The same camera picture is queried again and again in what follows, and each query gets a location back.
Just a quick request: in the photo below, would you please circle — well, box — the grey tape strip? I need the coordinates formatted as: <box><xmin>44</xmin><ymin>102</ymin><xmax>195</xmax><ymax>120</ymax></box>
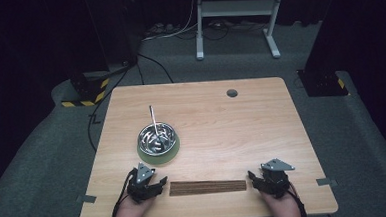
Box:
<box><xmin>75</xmin><ymin>194</ymin><xmax>98</xmax><ymax>205</ymax></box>
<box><xmin>316</xmin><ymin>177</ymin><xmax>339</xmax><ymax>188</ymax></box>

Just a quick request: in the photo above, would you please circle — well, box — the white floor cable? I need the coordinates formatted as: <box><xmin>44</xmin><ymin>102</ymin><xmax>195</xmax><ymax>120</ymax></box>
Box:
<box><xmin>139</xmin><ymin>0</ymin><xmax>200</xmax><ymax>43</ymax></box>

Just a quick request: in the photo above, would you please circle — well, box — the white metal stand frame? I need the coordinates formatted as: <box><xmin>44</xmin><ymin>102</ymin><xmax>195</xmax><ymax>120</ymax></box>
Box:
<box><xmin>192</xmin><ymin>0</ymin><xmax>289</xmax><ymax>63</ymax></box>

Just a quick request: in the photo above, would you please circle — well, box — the power strip on floor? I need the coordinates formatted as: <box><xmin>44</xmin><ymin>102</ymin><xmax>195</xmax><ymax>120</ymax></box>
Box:
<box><xmin>143</xmin><ymin>21</ymin><xmax>180</xmax><ymax>38</ymax></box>

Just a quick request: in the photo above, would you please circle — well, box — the black floor cable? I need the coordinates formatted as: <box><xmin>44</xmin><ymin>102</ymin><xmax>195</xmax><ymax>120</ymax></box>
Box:
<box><xmin>83</xmin><ymin>51</ymin><xmax>178</xmax><ymax>152</ymax></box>

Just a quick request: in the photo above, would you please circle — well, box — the metal spoon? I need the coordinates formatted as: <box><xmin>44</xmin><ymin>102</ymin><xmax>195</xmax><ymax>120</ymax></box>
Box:
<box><xmin>148</xmin><ymin>104</ymin><xmax>166</xmax><ymax>151</ymax></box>

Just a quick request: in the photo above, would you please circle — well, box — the steel bowl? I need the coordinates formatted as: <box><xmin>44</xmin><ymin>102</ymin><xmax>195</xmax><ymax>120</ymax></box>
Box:
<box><xmin>136</xmin><ymin>120</ymin><xmax>178</xmax><ymax>157</ymax></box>

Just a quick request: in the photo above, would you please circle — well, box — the row of brown chopsticks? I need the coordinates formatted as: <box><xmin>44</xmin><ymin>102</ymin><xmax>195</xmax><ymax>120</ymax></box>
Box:
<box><xmin>168</xmin><ymin>177</ymin><xmax>247</xmax><ymax>198</ymax></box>

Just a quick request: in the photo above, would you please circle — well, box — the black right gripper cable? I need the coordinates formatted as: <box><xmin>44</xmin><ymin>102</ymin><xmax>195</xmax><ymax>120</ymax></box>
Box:
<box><xmin>286</xmin><ymin>182</ymin><xmax>308</xmax><ymax>217</ymax></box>

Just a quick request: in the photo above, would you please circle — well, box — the metal bowl with green rim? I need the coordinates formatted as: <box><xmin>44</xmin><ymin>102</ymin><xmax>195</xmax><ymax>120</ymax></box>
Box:
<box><xmin>135</xmin><ymin>135</ymin><xmax>182</xmax><ymax>166</ymax></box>

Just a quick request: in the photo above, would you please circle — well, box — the black yellow striped stand base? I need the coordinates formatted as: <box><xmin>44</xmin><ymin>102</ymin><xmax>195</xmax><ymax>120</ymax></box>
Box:
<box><xmin>59</xmin><ymin>71</ymin><xmax>112</xmax><ymax>108</ymax></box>

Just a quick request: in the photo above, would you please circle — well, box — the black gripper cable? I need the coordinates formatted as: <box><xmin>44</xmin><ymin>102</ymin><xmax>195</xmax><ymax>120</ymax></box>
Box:
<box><xmin>108</xmin><ymin>169</ymin><xmax>140</xmax><ymax>217</ymax></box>
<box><xmin>286</xmin><ymin>182</ymin><xmax>308</xmax><ymax>217</ymax></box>

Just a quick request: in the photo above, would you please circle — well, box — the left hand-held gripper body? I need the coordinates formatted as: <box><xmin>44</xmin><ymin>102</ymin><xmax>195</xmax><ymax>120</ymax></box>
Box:
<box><xmin>126</xmin><ymin>161</ymin><xmax>160</xmax><ymax>204</ymax></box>

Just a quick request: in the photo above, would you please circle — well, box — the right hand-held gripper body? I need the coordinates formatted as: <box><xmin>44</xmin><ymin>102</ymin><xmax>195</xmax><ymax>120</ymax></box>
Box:
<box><xmin>260</xmin><ymin>157</ymin><xmax>298</xmax><ymax>199</ymax></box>

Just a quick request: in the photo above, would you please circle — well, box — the person's right hand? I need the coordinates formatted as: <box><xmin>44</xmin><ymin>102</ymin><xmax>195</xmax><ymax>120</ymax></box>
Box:
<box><xmin>260</xmin><ymin>188</ymin><xmax>302</xmax><ymax>217</ymax></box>

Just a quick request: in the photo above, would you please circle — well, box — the black stand base yellow mark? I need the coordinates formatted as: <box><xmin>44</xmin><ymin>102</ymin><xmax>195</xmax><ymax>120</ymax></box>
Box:
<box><xmin>296</xmin><ymin>66</ymin><xmax>351</xmax><ymax>99</ymax></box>

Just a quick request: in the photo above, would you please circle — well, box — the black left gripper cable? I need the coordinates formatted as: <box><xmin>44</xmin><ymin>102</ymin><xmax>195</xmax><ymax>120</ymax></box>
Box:
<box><xmin>108</xmin><ymin>169</ymin><xmax>140</xmax><ymax>217</ymax></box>

